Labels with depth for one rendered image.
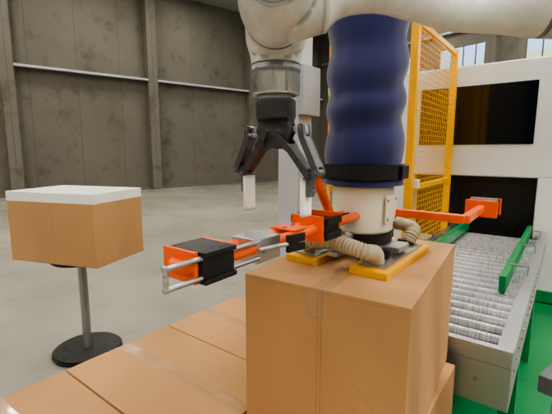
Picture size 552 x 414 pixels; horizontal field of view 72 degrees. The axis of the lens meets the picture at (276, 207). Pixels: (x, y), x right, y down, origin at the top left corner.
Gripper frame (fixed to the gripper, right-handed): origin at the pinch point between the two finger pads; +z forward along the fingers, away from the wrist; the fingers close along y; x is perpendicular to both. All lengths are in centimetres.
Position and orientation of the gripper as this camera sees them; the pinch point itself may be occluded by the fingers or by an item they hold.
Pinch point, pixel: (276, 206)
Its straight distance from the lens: 73.4
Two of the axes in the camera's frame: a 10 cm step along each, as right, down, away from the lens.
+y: -8.0, -0.9, 6.0
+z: 0.0, 9.9, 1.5
